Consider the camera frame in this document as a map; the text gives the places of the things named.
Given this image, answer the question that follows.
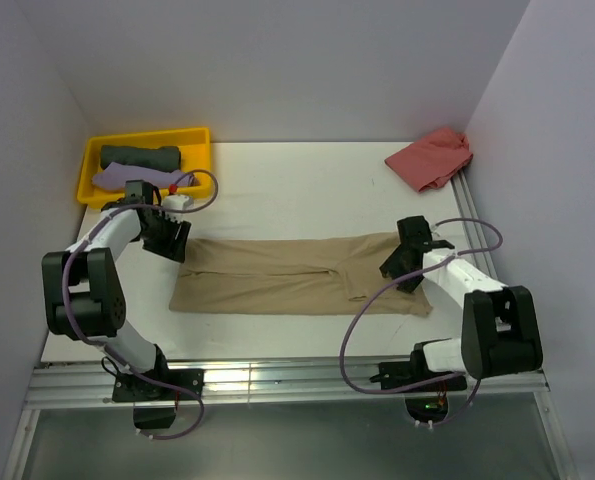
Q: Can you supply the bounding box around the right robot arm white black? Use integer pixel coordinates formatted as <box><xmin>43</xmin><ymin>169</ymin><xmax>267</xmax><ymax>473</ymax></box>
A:
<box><xmin>380</xmin><ymin>216</ymin><xmax>543</xmax><ymax>390</ymax></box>

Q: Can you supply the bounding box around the yellow plastic bin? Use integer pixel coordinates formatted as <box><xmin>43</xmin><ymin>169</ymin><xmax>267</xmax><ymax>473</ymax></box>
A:
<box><xmin>76</xmin><ymin>127</ymin><xmax>212</xmax><ymax>209</ymax></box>

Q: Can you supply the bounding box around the dark green rolled shirt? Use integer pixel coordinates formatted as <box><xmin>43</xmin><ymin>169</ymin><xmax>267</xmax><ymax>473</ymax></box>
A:
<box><xmin>100</xmin><ymin>145</ymin><xmax>181</xmax><ymax>172</ymax></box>

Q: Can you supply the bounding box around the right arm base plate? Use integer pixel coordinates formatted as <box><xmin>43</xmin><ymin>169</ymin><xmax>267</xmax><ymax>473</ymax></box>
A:
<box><xmin>370</xmin><ymin>361</ymin><xmax>467</xmax><ymax>393</ymax></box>

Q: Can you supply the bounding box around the pink t shirt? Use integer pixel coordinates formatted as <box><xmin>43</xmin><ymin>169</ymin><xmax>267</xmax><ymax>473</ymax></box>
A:
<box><xmin>384</xmin><ymin>127</ymin><xmax>473</xmax><ymax>193</ymax></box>

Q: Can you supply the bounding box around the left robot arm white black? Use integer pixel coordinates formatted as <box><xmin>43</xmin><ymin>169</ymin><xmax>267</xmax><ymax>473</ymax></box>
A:
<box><xmin>41</xmin><ymin>181</ymin><xmax>194</xmax><ymax>399</ymax></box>

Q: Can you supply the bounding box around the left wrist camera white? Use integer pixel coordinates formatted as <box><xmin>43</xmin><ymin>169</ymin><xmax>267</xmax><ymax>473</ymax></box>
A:
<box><xmin>161</xmin><ymin>184</ymin><xmax>194</xmax><ymax>213</ymax></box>

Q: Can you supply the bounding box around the aluminium front rail frame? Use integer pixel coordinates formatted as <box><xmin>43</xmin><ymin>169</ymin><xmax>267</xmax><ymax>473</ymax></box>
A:
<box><xmin>3</xmin><ymin>358</ymin><xmax>579</xmax><ymax>479</ymax></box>

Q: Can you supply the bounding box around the aluminium right side rail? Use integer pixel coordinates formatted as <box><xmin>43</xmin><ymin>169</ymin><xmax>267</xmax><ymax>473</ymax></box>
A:
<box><xmin>451</xmin><ymin>172</ymin><xmax>497</xmax><ymax>279</ymax></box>

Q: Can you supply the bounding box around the lavender folded shirt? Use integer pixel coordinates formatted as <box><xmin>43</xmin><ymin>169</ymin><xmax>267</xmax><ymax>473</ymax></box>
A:
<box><xmin>91</xmin><ymin>163</ymin><xmax>195</xmax><ymax>192</ymax></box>

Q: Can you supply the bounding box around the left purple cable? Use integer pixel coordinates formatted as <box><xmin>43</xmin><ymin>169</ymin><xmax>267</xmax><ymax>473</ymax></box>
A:
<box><xmin>61</xmin><ymin>168</ymin><xmax>221</xmax><ymax>441</ymax></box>

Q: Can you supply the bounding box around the beige t shirt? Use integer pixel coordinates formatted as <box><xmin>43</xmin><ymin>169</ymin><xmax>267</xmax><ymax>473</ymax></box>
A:
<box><xmin>169</xmin><ymin>230</ymin><xmax>434</xmax><ymax>317</ymax></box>

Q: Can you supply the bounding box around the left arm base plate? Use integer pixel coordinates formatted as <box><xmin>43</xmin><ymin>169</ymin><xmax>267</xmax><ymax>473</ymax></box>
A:
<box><xmin>111</xmin><ymin>369</ymin><xmax>204</xmax><ymax>432</ymax></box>

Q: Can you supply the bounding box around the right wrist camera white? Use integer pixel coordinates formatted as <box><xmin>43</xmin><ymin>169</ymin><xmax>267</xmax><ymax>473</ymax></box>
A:
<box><xmin>429</xmin><ymin>223</ymin><xmax>442</xmax><ymax>243</ymax></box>

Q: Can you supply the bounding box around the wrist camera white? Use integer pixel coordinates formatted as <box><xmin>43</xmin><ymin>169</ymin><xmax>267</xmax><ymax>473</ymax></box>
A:
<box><xmin>429</xmin><ymin>223</ymin><xmax>442</xmax><ymax>243</ymax></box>
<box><xmin>161</xmin><ymin>184</ymin><xmax>194</xmax><ymax>213</ymax></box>

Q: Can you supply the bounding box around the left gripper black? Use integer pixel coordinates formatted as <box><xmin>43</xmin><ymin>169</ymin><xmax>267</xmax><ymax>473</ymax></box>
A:
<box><xmin>138</xmin><ymin>211</ymin><xmax>191</xmax><ymax>263</ymax></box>

